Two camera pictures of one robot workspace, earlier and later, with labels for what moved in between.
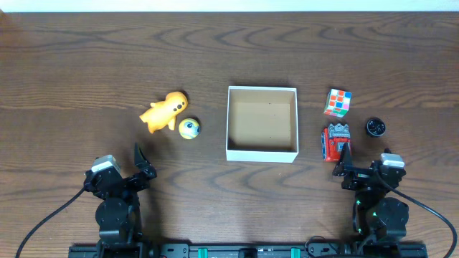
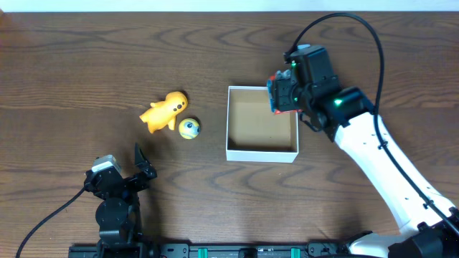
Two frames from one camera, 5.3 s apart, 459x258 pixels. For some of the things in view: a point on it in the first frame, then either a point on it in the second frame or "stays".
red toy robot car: x=333 y=140 → x=279 y=75
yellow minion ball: x=189 y=128 stays
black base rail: x=158 y=250 stays
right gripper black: x=358 y=175 → x=282 y=90
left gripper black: x=128 y=180 stays
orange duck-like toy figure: x=162 y=114 stays
